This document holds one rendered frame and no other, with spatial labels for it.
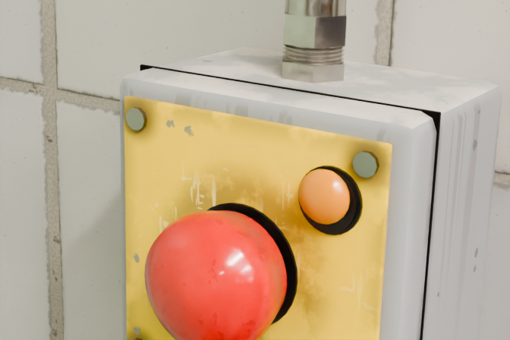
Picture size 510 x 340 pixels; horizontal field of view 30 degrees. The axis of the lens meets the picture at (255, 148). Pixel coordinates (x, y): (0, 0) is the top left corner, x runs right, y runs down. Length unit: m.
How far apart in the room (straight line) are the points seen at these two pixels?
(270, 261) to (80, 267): 0.18
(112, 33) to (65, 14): 0.03
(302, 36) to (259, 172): 0.04
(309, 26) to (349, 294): 0.08
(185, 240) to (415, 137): 0.07
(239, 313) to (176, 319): 0.02
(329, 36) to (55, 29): 0.16
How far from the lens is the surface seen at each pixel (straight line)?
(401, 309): 0.26
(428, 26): 0.31
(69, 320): 0.44
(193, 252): 0.25
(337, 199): 0.25
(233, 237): 0.25
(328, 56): 0.29
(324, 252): 0.26
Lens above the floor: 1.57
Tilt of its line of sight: 16 degrees down
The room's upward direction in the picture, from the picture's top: 2 degrees clockwise
